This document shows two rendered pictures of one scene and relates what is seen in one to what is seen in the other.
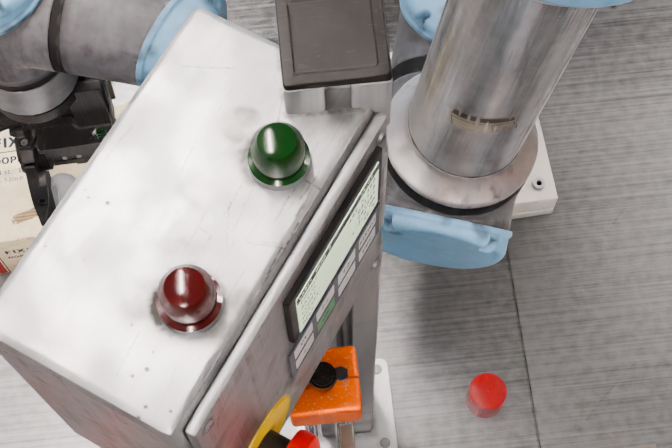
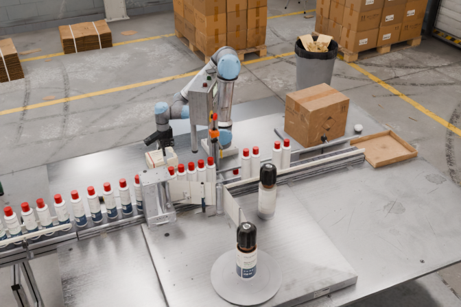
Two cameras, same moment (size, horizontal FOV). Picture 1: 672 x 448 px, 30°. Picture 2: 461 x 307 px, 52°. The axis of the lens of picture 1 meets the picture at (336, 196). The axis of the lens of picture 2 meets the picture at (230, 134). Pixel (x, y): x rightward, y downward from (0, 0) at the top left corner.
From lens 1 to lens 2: 1.94 m
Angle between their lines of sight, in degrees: 35
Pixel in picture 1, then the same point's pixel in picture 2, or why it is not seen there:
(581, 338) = not seen: hidden behind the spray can
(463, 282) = (228, 162)
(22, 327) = (191, 89)
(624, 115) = (245, 141)
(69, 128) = (167, 138)
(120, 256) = (197, 86)
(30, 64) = (167, 116)
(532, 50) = (228, 92)
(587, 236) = not seen: hidden behind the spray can
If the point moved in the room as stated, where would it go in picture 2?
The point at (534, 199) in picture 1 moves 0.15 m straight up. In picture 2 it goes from (235, 149) to (234, 127)
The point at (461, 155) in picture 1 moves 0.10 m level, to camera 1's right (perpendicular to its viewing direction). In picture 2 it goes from (223, 116) to (240, 114)
